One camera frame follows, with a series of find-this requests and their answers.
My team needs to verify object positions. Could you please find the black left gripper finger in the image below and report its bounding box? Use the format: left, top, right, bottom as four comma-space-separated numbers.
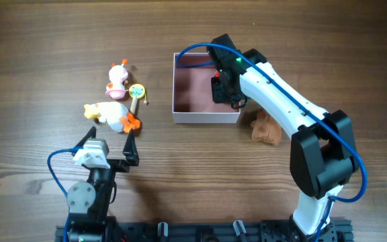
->
74, 126, 97, 148
122, 130, 139, 166

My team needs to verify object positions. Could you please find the white pink plush toy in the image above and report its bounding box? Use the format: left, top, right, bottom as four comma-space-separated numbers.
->
105, 58, 129, 99

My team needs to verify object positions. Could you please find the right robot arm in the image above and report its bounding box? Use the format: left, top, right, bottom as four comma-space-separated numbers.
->
206, 34, 366, 241

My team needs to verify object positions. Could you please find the brown plush bear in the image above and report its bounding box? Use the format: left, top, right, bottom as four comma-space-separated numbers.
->
251, 109, 282, 145

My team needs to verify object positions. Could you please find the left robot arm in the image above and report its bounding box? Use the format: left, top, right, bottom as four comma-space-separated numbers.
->
62, 126, 139, 241

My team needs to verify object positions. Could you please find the yellow wooden rattle drum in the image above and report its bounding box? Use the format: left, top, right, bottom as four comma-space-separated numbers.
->
128, 83, 148, 114

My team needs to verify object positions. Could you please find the white yellow plush duck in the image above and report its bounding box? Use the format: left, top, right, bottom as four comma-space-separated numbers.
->
83, 102, 141, 133

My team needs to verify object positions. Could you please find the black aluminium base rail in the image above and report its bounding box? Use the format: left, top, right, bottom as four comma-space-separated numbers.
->
54, 219, 354, 242

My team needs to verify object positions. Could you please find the pink lined white box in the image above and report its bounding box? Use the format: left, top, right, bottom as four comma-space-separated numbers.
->
172, 52, 241, 124

